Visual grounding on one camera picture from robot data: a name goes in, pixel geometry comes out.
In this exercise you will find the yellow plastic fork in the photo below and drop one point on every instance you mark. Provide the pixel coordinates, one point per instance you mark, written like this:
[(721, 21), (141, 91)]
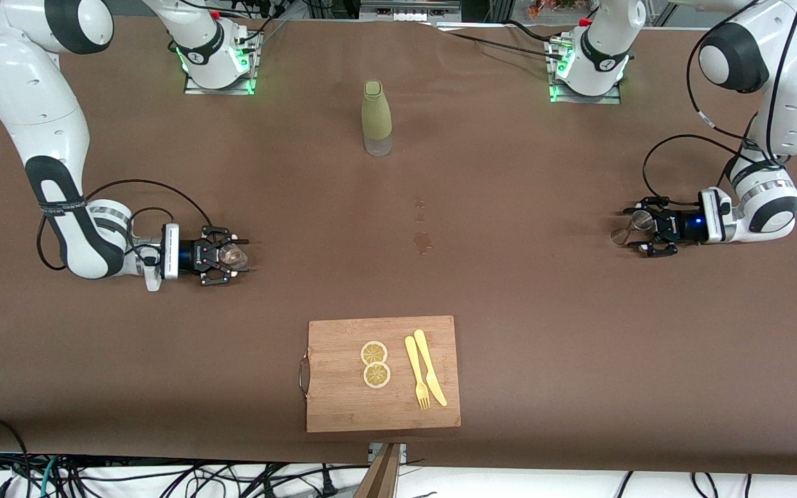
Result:
[(413, 360)]

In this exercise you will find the yellow plastic knife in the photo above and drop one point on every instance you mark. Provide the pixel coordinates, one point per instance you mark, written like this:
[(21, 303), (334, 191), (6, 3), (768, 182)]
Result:
[(426, 360)]

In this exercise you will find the clear glass shaker cup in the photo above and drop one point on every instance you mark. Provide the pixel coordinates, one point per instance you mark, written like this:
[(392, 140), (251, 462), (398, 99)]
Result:
[(234, 256)]

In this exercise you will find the green sleeved glass bottle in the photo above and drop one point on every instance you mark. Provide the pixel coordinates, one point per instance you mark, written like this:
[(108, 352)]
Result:
[(376, 117)]

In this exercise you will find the amber liquid puddle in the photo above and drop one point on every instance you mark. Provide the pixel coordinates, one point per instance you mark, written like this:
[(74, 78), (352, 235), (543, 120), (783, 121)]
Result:
[(423, 242)]

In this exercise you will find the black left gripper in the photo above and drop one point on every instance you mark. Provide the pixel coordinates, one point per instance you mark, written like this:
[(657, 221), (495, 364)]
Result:
[(680, 227)]

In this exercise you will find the orange colourful item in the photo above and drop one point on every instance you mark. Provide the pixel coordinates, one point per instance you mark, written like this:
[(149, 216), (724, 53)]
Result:
[(554, 7)]

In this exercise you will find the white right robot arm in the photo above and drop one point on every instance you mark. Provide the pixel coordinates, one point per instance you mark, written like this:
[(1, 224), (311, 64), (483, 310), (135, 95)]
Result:
[(46, 104)]

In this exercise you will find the metal jigger measuring cup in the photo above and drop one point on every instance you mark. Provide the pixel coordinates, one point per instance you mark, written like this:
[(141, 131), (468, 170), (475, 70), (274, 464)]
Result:
[(637, 223)]

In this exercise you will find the white power strip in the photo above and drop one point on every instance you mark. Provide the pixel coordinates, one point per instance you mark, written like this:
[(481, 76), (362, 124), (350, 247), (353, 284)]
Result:
[(409, 12)]

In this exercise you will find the wooden post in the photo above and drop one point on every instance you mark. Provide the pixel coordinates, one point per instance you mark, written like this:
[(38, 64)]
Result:
[(381, 481)]

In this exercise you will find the small metal bracket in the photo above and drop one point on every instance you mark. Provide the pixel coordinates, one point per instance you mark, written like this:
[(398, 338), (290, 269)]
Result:
[(402, 451)]

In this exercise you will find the brown table mat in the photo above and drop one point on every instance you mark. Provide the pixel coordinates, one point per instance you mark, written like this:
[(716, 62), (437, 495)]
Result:
[(509, 311)]

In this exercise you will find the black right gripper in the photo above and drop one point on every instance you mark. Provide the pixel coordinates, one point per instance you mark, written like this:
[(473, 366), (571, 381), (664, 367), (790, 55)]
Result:
[(193, 255)]

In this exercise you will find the black power plug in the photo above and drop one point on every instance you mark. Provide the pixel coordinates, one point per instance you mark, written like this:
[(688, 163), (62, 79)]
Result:
[(328, 484)]

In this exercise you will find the wooden cutting board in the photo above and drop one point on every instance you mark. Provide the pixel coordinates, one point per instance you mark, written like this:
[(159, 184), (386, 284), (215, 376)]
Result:
[(343, 401)]

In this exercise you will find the lemon slice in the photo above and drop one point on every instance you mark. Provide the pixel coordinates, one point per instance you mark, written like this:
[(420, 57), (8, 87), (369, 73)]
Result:
[(376, 375), (373, 353)]

